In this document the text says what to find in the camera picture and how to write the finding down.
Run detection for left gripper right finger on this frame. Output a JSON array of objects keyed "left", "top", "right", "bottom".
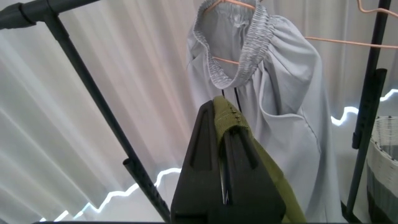
[{"left": 220, "top": 126, "right": 287, "bottom": 222}]

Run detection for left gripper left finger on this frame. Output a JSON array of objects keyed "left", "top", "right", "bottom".
[{"left": 170, "top": 100, "right": 225, "bottom": 222}]

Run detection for pale grey shorts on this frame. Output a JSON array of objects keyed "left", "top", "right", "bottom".
[{"left": 185, "top": 0, "right": 344, "bottom": 223}]

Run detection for white laundry basket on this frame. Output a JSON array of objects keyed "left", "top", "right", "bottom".
[{"left": 366, "top": 115, "right": 398, "bottom": 223}]

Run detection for green garment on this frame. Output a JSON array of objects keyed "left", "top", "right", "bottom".
[{"left": 212, "top": 95, "right": 308, "bottom": 223}]

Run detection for pink clothes hanger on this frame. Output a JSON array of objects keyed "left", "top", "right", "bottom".
[
  {"left": 203, "top": 0, "right": 257, "bottom": 66},
  {"left": 303, "top": 0, "right": 398, "bottom": 50}
]

